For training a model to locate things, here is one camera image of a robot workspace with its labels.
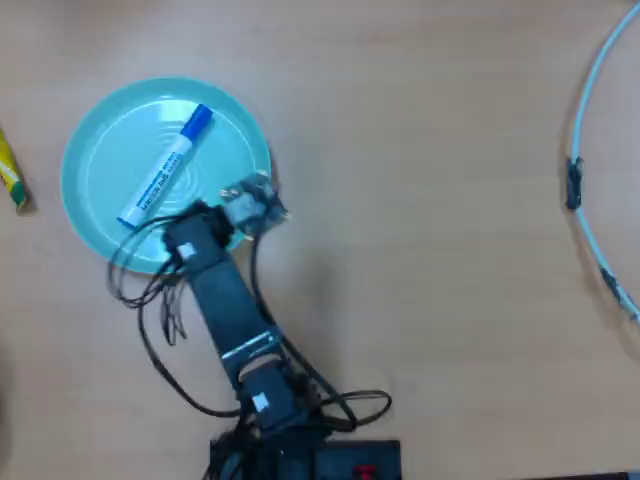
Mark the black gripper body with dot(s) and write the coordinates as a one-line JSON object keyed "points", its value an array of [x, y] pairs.
{"points": [[216, 226]]}

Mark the blue capped white marker pen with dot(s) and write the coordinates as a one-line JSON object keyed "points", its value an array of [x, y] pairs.
{"points": [[160, 172]]}

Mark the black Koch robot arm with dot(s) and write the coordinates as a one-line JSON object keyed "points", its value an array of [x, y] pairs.
{"points": [[225, 305]]}

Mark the light blue plate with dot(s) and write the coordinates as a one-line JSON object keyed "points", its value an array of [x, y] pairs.
{"points": [[125, 150]]}

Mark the yellow green paper package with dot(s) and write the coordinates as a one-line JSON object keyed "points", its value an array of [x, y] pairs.
{"points": [[12, 177]]}

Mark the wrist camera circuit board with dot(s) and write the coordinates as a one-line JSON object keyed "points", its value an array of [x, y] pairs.
{"points": [[255, 202]]}

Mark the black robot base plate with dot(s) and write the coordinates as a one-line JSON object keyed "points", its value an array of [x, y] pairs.
{"points": [[345, 460]]}

